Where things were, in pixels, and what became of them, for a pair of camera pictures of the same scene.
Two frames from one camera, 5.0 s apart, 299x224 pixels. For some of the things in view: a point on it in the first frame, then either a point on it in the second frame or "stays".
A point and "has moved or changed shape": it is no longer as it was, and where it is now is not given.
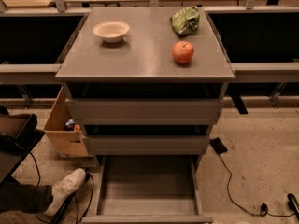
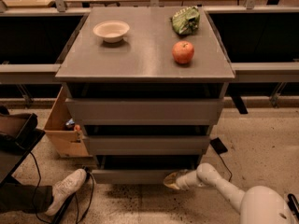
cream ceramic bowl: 111,31 stays
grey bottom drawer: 149,189 has moved or changed shape
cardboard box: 68,143 stays
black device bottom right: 293,203 stays
